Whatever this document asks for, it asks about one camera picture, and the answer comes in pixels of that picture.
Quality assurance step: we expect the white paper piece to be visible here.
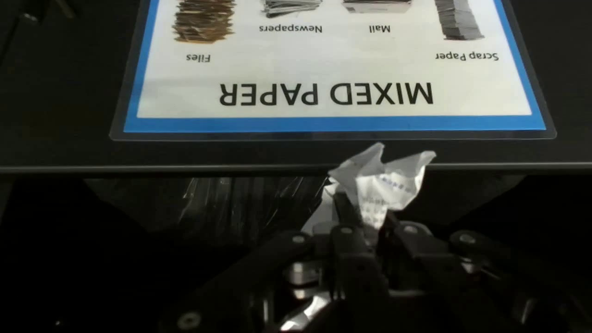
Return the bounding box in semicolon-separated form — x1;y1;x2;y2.
300;140;439;238

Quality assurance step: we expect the blue mixed paper sign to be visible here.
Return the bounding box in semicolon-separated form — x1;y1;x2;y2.
110;0;559;144

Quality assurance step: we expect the black bin door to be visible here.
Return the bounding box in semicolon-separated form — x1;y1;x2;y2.
0;0;592;177

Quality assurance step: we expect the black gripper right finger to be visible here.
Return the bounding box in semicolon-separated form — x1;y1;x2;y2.
378;220;592;333

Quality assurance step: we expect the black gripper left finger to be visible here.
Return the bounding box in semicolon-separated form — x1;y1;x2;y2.
159;190;396;333

